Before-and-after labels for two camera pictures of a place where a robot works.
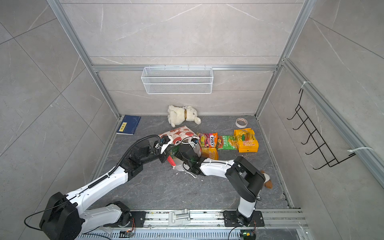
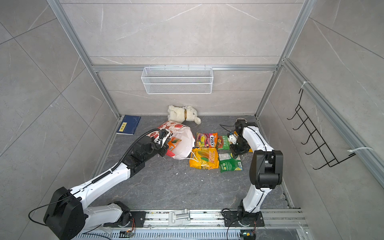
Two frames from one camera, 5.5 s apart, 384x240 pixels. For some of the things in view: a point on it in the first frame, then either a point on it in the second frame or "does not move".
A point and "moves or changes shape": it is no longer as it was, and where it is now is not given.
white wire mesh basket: (177, 80) does not move
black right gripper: (179, 154) to (235, 151)
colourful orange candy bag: (208, 140) does not move
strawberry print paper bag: (182, 135) moves or changes shape
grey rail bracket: (179, 217) does not move
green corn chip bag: (223, 143) does not move
